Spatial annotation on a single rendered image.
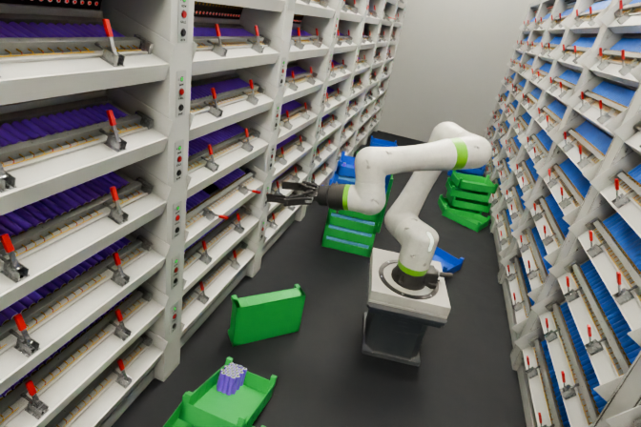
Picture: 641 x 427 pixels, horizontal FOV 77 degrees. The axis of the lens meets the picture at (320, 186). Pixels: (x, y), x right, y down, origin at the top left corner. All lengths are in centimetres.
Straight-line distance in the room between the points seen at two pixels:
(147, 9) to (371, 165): 76
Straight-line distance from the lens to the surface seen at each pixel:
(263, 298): 173
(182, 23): 115
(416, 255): 165
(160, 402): 166
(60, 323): 116
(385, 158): 135
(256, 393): 166
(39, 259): 103
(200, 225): 150
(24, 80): 86
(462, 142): 153
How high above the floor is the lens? 130
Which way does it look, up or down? 23 degrees down
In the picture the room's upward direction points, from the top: 10 degrees clockwise
